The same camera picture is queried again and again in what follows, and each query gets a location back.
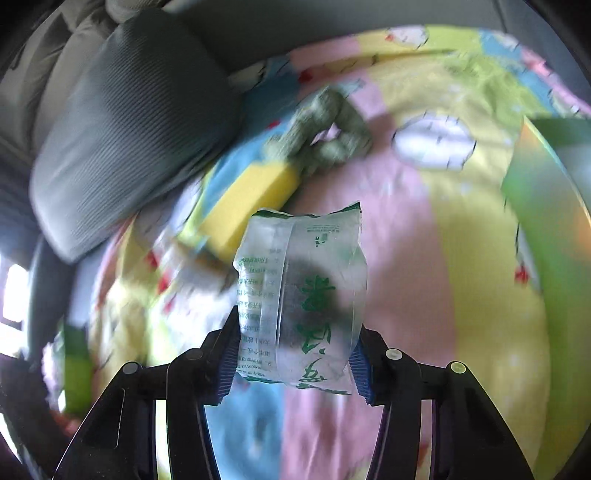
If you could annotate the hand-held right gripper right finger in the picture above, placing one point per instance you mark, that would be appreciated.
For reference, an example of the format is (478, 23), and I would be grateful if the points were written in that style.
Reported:
(360, 374)

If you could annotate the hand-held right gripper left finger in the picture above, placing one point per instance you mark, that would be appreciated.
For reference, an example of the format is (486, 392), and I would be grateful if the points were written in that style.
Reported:
(226, 369)

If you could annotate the clear green-printed plastic packet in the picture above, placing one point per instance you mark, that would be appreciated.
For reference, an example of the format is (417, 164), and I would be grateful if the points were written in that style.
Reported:
(300, 286)

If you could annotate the green knitted cloth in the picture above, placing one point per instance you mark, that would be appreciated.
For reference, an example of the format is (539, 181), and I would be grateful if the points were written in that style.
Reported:
(304, 120)

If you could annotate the green storage box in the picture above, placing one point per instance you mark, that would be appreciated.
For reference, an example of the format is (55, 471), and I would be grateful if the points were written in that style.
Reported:
(540, 184)

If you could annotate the pastel cartoon printed bedsheet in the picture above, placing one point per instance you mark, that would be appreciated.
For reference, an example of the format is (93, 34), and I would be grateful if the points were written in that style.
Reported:
(406, 240)

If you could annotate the small green box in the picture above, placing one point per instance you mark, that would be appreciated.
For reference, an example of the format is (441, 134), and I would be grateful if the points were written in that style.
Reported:
(76, 374)

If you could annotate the yellow sponge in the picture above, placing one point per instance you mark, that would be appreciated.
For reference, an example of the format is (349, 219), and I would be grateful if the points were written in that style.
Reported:
(249, 203)

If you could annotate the grey ribbed pillow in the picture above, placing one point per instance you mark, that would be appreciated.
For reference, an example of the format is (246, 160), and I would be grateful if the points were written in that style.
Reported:
(129, 129)

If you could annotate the beige padded cushion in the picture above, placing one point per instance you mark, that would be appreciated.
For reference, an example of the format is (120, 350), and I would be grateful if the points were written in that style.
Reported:
(55, 46)

